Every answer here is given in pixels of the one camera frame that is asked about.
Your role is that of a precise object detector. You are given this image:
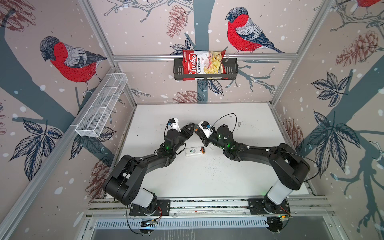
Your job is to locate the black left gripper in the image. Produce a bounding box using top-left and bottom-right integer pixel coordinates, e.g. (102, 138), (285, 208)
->
(172, 122), (195, 154)

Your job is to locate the white remote control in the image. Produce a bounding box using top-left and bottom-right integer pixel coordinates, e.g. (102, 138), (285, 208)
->
(185, 147), (206, 157)

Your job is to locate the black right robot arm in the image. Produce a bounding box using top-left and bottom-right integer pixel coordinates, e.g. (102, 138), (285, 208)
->
(195, 121), (310, 213)

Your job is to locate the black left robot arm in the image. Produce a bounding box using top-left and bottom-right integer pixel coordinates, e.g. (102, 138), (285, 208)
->
(103, 124), (195, 212)

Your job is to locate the red cassava chips bag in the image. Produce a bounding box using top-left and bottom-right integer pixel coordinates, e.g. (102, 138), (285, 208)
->
(182, 49), (227, 81)

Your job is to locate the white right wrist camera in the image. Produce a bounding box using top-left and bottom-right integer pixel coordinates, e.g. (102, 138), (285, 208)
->
(199, 121), (214, 138)

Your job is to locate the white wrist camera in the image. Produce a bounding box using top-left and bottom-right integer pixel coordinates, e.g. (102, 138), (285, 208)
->
(167, 118), (181, 133)
(199, 121), (214, 138)

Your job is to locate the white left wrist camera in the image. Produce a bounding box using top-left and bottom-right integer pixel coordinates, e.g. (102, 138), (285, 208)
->
(167, 118), (181, 133)

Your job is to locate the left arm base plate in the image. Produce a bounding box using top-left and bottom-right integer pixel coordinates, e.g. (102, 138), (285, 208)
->
(129, 199), (171, 217)

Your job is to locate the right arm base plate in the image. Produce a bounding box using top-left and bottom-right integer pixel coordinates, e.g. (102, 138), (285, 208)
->
(247, 198), (291, 215)

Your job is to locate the white wire mesh basket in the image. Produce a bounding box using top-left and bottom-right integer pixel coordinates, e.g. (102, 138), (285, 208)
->
(75, 73), (128, 138)

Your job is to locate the aluminium mounting rail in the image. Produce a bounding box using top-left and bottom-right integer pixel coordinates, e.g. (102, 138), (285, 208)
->
(85, 195), (336, 219)

